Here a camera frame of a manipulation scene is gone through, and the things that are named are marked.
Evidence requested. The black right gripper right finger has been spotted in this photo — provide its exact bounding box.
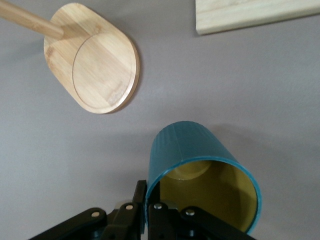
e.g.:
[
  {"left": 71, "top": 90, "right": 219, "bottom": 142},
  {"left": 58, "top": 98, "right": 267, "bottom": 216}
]
[{"left": 147, "top": 202, "right": 256, "bottom": 240}]

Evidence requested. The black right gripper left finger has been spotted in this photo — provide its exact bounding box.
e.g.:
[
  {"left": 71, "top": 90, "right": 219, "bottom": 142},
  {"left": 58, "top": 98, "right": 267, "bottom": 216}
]
[{"left": 26, "top": 179, "right": 148, "bottom": 240}]

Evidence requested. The dark teal ribbed cup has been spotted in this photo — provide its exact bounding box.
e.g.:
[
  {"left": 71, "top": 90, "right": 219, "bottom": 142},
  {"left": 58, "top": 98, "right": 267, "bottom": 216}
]
[{"left": 144, "top": 121, "right": 264, "bottom": 236}]

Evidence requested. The wooden mug rack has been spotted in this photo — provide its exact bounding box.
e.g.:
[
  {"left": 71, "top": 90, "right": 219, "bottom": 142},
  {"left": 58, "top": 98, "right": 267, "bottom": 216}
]
[{"left": 0, "top": 0, "right": 141, "bottom": 115}]

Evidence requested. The bamboo cutting board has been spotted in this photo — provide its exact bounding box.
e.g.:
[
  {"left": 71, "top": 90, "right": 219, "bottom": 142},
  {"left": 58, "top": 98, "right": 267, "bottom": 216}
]
[{"left": 195, "top": 0, "right": 320, "bottom": 36}]

